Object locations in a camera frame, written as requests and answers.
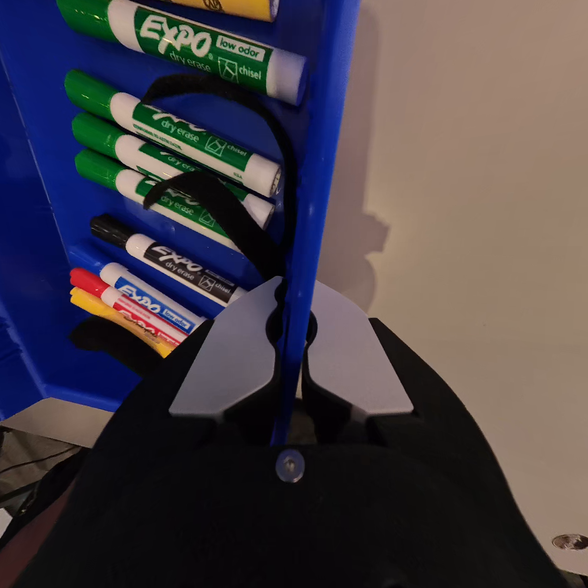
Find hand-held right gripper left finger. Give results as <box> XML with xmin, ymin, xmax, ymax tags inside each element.
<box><xmin>169</xmin><ymin>276</ymin><xmax>288</xmax><ymax>421</ymax></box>

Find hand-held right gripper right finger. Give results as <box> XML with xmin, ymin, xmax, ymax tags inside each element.
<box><xmin>301</xmin><ymin>281</ymin><xmax>414</xmax><ymax>425</ymax></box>

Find blue dry erase marker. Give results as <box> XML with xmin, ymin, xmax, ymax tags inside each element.
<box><xmin>71</xmin><ymin>246</ymin><xmax>207</xmax><ymax>334</ymax></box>

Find yellow marker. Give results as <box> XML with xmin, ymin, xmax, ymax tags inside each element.
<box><xmin>156</xmin><ymin>0</ymin><xmax>280</xmax><ymax>23</ymax></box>
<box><xmin>70</xmin><ymin>287</ymin><xmax>175</xmax><ymax>359</ymax></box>

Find red dry erase marker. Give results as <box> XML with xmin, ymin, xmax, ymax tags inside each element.
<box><xmin>70</xmin><ymin>268</ymin><xmax>189</xmax><ymax>345</ymax></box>

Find blue plastic bin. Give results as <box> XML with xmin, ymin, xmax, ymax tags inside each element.
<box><xmin>0</xmin><ymin>0</ymin><xmax>361</xmax><ymax>446</ymax></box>

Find black fabric tie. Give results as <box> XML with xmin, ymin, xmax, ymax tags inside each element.
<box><xmin>140</xmin><ymin>73</ymin><xmax>299</xmax><ymax>283</ymax></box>

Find black dry erase marker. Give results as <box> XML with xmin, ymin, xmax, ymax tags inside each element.
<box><xmin>90</xmin><ymin>214</ymin><xmax>249</xmax><ymax>308</ymax></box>

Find green dry erase marker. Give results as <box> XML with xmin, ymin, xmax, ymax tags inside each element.
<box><xmin>75</xmin><ymin>149</ymin><xmax>244</xmax><ymax>253</ymax></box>
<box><xmin>64</xmin><ymin>70</ymin><xmax>282</xmax><ymax>198</ymax></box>
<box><xmin>72</xmin><ymin>112</ymin><xmax>276</xmax><ymax>230</ymax></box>
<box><xmin>56</xmin><ymin>0</ymin><xmax>307</xmax><ymax>106</ymax></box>

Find person's maroon clothing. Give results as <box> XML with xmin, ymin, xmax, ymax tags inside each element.
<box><xmin>0</xmin><ymin>498</ymin><xmax>74</xmax><ymax>588</ymax></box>

